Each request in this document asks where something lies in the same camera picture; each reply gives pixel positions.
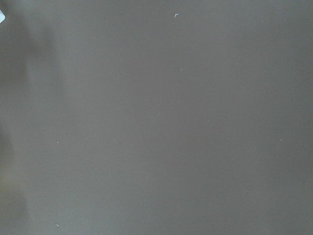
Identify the white wire cup rack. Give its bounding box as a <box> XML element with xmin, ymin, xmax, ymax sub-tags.
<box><xmin>0</xmin><ymin>10</ymin><xmax>5</xmax><ymax>23</ymax></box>

